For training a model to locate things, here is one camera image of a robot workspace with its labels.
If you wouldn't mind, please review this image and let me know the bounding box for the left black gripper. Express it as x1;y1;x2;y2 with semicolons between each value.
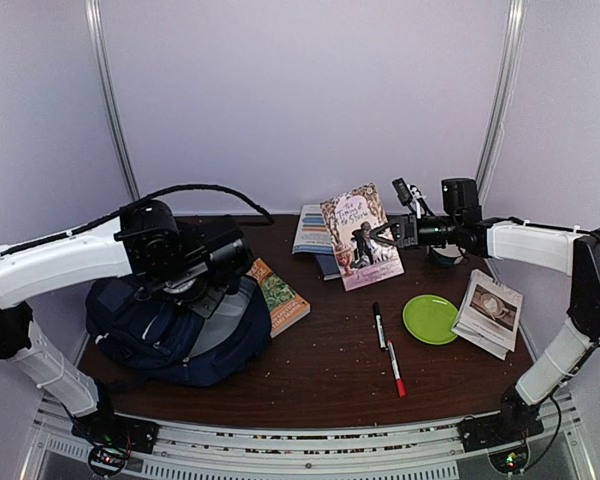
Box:
157;266;229;320

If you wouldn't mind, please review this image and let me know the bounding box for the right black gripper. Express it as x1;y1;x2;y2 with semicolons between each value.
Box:
371;212;461;249

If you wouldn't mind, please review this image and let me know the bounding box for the pink Taming Shrew book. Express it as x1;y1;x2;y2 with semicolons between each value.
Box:
319;183;404;292

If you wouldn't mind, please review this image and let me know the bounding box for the white blue striped booklet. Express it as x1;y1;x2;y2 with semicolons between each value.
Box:
292;205;333;255

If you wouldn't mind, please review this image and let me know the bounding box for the navy blue backpack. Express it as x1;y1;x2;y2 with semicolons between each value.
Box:
85;276;272;387

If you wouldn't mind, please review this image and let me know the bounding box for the white coffee cover notebook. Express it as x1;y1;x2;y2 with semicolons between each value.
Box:
451;269;523;360

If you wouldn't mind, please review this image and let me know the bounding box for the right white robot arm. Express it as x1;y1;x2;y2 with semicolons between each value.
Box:
371;178;600;442

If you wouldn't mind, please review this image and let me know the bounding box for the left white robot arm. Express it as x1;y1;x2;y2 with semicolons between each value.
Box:
0;200;257;444

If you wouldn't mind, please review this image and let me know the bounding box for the white teal bowl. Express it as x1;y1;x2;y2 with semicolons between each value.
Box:
427;245;463;268

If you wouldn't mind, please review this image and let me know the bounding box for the dark blue hardcover notebook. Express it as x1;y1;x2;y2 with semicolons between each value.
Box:
314;254;341;281

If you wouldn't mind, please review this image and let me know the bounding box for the black marker pen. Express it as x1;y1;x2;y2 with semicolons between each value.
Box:
372;302;388;352

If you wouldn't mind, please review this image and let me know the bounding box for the green plate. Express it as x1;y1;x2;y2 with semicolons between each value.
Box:
402;294;458;346

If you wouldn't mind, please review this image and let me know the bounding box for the orange treehouse paperback book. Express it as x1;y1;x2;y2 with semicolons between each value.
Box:
248;258;311;338

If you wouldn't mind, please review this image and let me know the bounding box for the red marker pen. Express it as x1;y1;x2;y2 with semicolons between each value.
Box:
387;341;407;398

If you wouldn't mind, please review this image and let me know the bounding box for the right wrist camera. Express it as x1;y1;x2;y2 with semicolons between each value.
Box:
392;178;426;218

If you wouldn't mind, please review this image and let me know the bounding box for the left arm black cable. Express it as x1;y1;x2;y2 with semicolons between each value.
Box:
0;183;276;251

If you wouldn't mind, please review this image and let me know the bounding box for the aluminium front rail frame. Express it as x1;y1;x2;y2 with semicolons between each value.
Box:
22;392;599;480

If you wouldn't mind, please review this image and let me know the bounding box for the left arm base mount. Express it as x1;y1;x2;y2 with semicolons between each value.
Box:
65;406;159;479

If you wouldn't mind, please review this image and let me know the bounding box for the right aluminium corner post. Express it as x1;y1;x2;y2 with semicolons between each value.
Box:
476;0;527;204

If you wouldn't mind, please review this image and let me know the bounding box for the aluminium corner post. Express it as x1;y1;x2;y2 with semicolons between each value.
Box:
476;0;527;204
84;0;140;200

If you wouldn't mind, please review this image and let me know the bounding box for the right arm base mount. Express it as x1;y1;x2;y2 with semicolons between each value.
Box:
457;397;544;477

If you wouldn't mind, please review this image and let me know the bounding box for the left aluminium corner post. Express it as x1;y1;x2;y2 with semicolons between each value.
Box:
84;0;140;200

